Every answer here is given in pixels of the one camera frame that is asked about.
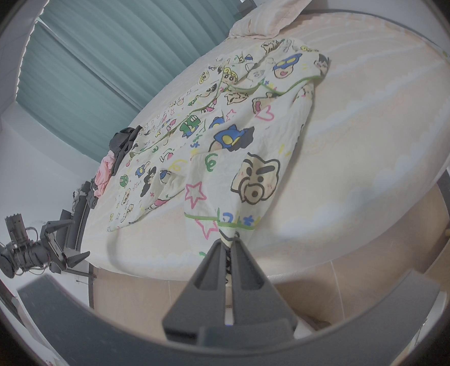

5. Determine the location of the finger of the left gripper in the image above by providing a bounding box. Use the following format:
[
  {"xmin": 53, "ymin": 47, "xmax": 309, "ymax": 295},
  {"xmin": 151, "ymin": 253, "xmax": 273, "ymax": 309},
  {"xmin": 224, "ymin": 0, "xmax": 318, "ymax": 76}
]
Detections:
[
  {"xmin": 42, "ymin": 220, "xmax": 76, "ymax": 238},
  {"xmin": 66, "ymin": 251, "xmax": 91, "ymax": 268}
]

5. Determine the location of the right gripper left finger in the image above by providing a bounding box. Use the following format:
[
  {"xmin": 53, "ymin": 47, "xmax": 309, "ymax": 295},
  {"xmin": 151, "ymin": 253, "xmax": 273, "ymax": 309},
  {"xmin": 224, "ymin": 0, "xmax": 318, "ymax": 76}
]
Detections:
[{"xmin": 162, "ymin": 239, "xmax": 227, "ymax": 336}]

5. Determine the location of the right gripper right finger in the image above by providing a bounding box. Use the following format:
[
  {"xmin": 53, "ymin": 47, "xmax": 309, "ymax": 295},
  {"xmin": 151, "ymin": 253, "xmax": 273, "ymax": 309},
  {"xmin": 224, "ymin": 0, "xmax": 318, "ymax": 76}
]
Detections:
[{"xmin": 230, "ymin": 237, "xmax": 299, "ymax": 336}]

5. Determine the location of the white printed pyjama top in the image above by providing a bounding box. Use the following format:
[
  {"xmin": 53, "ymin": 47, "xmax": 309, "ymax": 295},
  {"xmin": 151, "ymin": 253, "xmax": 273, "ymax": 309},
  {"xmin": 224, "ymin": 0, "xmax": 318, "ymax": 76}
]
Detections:
[{"xmin": 106, "ymin": 38, "xmax": 331, "ymax": 285}]

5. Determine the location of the bed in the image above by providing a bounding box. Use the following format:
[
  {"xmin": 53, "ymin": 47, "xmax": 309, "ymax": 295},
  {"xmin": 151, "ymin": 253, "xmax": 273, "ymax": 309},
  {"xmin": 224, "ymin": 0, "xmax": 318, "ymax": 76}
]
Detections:
[{"xmin": 74, "ymin": 0, "xmax": 450, "ymax": 308}]

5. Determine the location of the grey garment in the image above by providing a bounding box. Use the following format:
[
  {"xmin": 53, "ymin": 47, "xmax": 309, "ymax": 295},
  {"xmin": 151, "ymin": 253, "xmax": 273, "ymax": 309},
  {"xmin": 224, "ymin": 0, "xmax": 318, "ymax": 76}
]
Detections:
[{"xmin": 87, "ymin": 179, "xmax": 100, "ymax": 209}]

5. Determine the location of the pink garment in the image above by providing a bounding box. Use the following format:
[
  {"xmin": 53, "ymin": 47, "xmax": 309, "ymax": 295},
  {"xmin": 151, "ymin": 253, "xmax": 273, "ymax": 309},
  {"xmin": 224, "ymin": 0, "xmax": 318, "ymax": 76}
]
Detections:
[{"xmin": 95, "ymin": 152, "xmax": 116, "ymax": 198}]

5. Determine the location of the black garment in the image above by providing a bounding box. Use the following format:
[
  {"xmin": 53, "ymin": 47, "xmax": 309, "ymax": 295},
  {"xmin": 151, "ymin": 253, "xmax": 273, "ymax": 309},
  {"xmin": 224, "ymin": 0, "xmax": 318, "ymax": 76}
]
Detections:
[{"xmin": 108, "ymin": 125, "xmax": 145, "ymax": 178}]

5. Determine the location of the blue-green curtain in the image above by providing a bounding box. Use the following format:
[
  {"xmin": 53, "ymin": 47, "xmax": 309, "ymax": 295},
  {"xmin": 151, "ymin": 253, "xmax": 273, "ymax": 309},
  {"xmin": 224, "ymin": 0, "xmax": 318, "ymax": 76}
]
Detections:
[
  {"xmin": 38, "ymin": 0, "xmax": 250, "ymax": 110},
  {"xmin": 14, "ymin": 23, "xmax": 143, "ymax": 164}
]

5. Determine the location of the pale pink pillow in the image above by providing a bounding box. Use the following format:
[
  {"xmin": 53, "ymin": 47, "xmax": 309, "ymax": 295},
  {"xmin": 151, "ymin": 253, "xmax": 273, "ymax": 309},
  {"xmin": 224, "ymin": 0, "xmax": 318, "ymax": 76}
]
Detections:
[{"xmin": 229, "ymin": 0, "xmax": 322, "ymax": 39}]

